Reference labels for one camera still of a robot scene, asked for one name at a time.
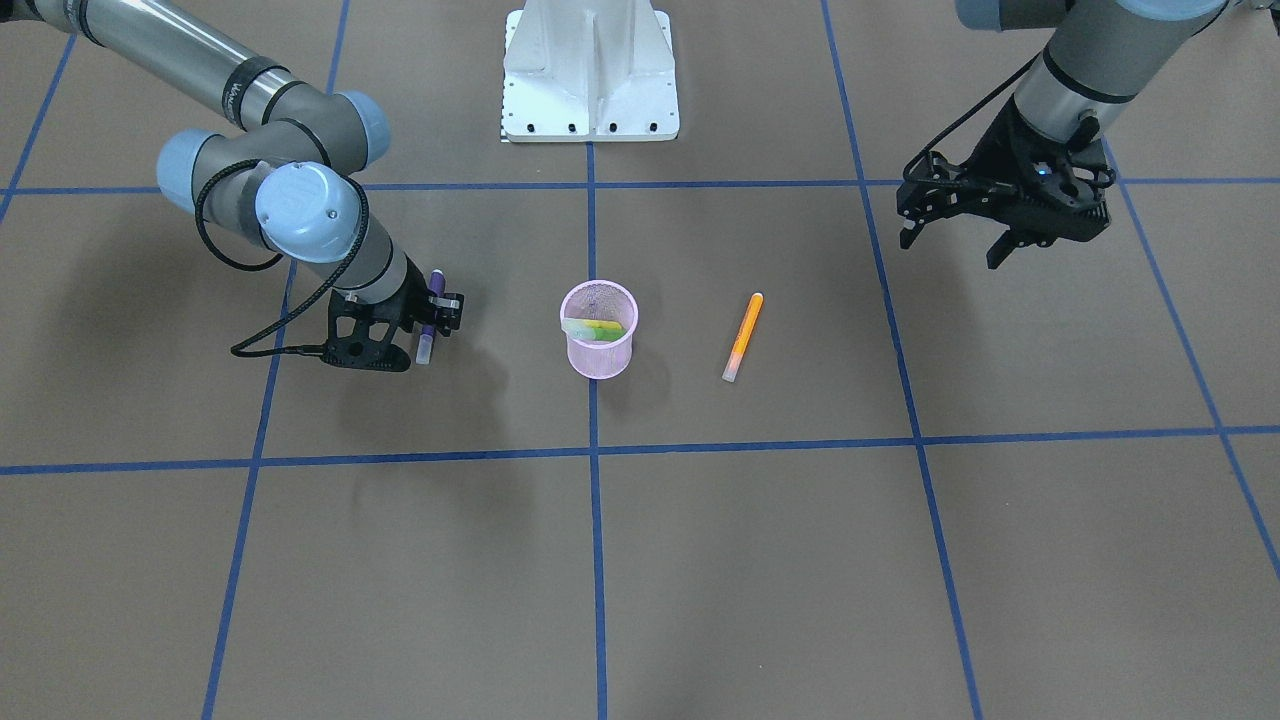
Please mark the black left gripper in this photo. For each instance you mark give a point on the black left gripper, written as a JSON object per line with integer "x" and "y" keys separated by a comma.
{"x": 1003, "y": 150}

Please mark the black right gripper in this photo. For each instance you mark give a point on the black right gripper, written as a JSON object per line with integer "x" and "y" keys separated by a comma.
{"x": 411, "y": 297}

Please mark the purple marker pen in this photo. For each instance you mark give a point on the purple marker pen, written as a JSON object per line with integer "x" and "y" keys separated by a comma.
{"x": 424, "y": 348}

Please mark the yellow marker pen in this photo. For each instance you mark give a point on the yellow marker pen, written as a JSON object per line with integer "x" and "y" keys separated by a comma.
{"x": 575, "y": 328}

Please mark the pink mesh pen holder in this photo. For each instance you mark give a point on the pink mesh pen holder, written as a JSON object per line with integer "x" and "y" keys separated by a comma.
{"x": 601, "y": 300}

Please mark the orange marker pen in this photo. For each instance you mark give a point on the orange marker pen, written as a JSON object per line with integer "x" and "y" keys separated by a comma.
{"x": 742, "y": 339}

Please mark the green marker pen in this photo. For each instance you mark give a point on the green marker pen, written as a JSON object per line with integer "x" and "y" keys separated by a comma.
{"x": 602, "y": 331}

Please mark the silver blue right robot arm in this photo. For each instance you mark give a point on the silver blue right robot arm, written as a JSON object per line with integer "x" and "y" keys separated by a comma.
{"x": 285, "y": 181}

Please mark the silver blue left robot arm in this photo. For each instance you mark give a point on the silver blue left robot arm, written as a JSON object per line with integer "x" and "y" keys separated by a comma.
{"x": 1100, "y": 56}

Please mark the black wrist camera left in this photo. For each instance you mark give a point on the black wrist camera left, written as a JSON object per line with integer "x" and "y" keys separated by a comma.
{"x": 933, "y": 189}

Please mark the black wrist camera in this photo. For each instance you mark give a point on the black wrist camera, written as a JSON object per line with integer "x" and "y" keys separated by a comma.
{"x": 933, "y": 189}
{"x": 355, "y": 341}

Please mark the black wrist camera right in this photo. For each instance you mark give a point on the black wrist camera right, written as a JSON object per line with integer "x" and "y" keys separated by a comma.
{"x": 355, "y": 341}

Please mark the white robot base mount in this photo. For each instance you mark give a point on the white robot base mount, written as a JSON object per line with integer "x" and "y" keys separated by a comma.
{"x": 589, "y": 72}

